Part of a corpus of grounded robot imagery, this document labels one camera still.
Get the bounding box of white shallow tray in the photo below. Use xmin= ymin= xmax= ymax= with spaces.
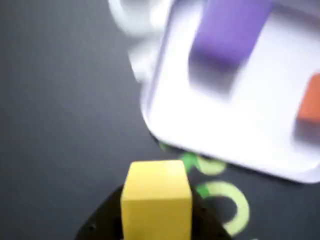
xmin=139 ymin=0 xmax=320 ymax=185

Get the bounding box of dark mat with WOWROBO print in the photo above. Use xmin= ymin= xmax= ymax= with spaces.
xmin=0 ymin=0 xmax=320 ymax=240

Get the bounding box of purple cube block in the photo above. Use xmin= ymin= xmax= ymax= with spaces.
xmin=187 ymin=0 xmax=273 ymax=101

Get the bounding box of orange cube block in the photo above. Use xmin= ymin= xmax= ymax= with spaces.
xmin=293 ymin=73 xmax=320 ymax=141

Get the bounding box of yellow cube block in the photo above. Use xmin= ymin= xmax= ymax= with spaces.
xmin=120 ymin=159 xmax=193 ymax=240

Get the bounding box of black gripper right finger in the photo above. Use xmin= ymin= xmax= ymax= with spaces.
xmin=191 ymin=194 xmax=234 ymax=240

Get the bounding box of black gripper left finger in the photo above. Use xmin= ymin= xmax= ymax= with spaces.
xmin=74 ymin=184 xmax=125 ymax=240

